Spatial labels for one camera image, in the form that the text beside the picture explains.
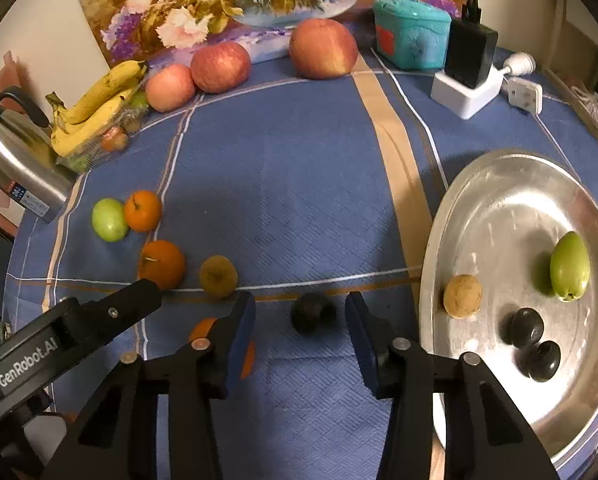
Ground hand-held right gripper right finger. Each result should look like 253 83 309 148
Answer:
345 291 563 480

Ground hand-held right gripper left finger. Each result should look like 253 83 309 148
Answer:
41 290 257 480

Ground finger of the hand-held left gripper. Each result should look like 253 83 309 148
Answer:
61 277 163 357

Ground large orange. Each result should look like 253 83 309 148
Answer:
188 317 257 381

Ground dark plum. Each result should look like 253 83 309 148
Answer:
289 293 336 336
510 308 545 349
516 340 562 384

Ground small tangerine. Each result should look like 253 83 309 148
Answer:
123 189 163 234
137 239 187 291

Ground brown kiwi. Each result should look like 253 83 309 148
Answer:
442 273 483 320
198 255 239 300

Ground small round green fruit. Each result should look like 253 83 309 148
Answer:
91 198 130 244

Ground round metal basin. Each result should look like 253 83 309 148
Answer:
417 148 598 477

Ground large green fruit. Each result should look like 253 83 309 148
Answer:
550 231 591 304

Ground clear plastic fruit box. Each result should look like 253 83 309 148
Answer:
54 89 148 174

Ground stainless steel kettle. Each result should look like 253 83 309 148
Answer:
0 85 78 224

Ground yellow banana bunch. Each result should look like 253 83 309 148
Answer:
46 59 149 158

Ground pale pink apple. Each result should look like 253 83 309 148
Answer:
144 63 198 114

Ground red apple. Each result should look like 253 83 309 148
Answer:
190 41 253 95

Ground white square adapter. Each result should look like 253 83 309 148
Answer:
506 76 544 115

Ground large red-yellow apple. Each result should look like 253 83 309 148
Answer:
288 18 359 80

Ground black charger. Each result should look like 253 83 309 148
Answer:
443 17 499 90

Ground teal tin box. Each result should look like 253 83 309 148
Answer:
372 0 453 71

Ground white power plug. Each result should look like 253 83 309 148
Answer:
501 52 536 75

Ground floral painting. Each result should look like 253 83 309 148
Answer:
66 0 476 67

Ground clear plastic bag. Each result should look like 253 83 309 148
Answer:
569 84 598 127

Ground white wooden stool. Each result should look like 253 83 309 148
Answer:
553 0 598 133

